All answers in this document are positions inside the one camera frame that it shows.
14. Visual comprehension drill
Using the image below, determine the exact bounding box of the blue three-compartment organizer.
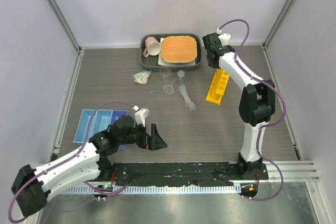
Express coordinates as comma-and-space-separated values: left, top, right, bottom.
73, 109, 128, 146

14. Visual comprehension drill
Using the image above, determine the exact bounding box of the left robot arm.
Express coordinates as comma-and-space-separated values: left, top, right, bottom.
11, 115, 167, 217

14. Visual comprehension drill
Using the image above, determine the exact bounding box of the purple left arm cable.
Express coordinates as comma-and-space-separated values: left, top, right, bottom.
7, 101, 136, 222

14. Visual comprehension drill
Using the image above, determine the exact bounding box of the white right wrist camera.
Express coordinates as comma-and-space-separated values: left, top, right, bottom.
216, 28, 231, 46

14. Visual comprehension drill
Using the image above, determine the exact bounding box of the plastic glove packet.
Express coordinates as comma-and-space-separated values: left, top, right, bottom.
132, 70, 151, 84

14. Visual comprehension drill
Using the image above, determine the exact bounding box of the clear plastic funnel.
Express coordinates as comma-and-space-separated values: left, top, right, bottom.
162, 79, 175, 95

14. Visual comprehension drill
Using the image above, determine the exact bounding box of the clear glass stoppered bottle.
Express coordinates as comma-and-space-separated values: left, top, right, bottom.
177, 70, 185, 80

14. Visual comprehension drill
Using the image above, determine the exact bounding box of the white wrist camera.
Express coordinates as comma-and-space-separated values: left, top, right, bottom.
132, 105, 150, 126
216, 28, 231, 46

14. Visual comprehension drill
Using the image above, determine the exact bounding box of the white slotted cable duct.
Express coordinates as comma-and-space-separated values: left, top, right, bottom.
61, 183, 241, 195

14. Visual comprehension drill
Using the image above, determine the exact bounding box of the yellow test tube rack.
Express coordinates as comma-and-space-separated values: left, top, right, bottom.
205, 69, 230, 105

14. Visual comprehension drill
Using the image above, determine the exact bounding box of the pink ceramic mug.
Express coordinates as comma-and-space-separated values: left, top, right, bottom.
143, 36, 161, 57

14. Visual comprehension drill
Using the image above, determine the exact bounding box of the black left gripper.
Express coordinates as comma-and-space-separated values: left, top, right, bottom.
118, 121, 167, 150

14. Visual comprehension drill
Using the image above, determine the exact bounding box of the dark green plastic tray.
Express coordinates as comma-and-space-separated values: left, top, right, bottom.
140, 33, 202, 71

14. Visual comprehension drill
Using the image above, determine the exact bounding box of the clear glass beaker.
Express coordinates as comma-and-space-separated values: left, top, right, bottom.
160, 67, 171, 82

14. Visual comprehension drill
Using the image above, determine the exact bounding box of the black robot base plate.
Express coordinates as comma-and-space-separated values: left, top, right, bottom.
81, 161, 269, 187

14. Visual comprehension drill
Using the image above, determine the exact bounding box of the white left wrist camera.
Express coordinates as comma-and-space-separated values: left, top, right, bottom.
132, 105, 150, 126

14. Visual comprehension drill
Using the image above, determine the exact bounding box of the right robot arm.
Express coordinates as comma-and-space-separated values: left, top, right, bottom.
202, 33, 276, 179

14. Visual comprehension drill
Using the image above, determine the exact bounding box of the bundle of plastic pipettes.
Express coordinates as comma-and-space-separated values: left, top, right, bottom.
177, 84, 196, 111

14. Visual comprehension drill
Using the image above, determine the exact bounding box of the orange woven basket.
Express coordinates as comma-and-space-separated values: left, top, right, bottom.
161, 36, 198, 63

